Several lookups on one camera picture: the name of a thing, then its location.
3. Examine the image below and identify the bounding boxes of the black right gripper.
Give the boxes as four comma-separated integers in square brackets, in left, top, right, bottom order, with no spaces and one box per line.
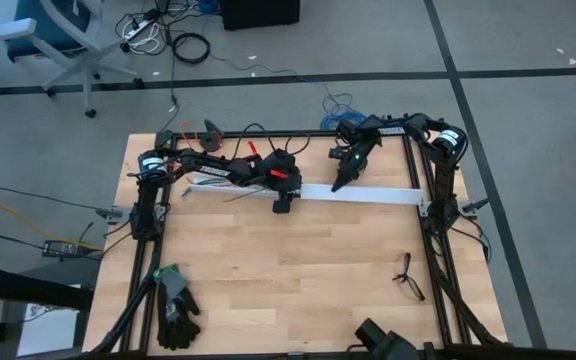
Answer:
[331,134,383,193]

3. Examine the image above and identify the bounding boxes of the white duct cover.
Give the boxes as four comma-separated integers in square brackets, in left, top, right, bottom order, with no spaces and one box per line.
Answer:
[300,183,425,206]

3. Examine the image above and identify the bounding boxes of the white slotted cable duct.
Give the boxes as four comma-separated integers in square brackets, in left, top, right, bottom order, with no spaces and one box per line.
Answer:
[187,172,304,199]

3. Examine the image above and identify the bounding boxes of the black eyeglasses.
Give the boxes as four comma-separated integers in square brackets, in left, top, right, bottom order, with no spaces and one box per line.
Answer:
[391,251,427,301]

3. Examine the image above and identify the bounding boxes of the black box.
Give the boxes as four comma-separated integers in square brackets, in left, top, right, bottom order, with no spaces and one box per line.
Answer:
[218,0,301,31]

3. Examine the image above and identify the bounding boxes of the black boxy device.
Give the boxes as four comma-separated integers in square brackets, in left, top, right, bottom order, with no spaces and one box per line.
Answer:
[353,317,422,360]

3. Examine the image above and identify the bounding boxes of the black glove green cuff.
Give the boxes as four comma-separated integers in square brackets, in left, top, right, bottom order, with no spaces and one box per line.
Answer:
[152,263,200,326]
[155,287,203,351]

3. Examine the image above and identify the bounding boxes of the white power strip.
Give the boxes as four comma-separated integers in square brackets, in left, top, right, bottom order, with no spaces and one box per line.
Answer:
[121,17,155,42]

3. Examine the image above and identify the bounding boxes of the black power adapter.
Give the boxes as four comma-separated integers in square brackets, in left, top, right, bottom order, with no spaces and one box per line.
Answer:
[41,239,82,259]

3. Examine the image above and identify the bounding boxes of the white teal office chair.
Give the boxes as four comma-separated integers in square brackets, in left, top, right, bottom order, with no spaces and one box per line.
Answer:
[0,0,145,120]

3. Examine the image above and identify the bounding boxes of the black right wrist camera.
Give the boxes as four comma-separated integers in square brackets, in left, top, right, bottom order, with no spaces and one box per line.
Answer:
[328,143,350,162]

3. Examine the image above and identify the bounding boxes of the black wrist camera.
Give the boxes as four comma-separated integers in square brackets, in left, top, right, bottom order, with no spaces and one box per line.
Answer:
[328,143,350,162]
[271,195,295,215]

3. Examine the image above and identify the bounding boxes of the black aluminium table frame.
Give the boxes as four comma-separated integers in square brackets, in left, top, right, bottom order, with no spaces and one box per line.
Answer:
[87,127,514,360]

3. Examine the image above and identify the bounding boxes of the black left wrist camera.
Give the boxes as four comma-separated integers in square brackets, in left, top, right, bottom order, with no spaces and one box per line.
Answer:
[271,195,295,215]

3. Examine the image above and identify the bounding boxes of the black left camera cable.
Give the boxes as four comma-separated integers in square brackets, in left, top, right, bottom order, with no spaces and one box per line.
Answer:
[230,122,312,161]

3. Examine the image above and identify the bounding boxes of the blue coiled cable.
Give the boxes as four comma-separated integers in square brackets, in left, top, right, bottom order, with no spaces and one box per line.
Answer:
[319,91,369,132]

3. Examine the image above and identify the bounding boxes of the thin black floor cable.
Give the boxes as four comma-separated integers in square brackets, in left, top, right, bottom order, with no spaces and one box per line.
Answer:
[155,27,182,135]

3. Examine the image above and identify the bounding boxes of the black coiled cable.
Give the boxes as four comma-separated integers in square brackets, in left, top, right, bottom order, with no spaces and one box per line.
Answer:
[171,32,212,65]

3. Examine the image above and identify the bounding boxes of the white cable bundle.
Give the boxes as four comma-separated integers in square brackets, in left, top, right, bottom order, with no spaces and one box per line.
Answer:
[127,29,163,55]

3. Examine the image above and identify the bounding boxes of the yellow floor cable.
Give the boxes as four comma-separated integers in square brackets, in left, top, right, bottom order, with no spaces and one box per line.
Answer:
[0,198,105,252]

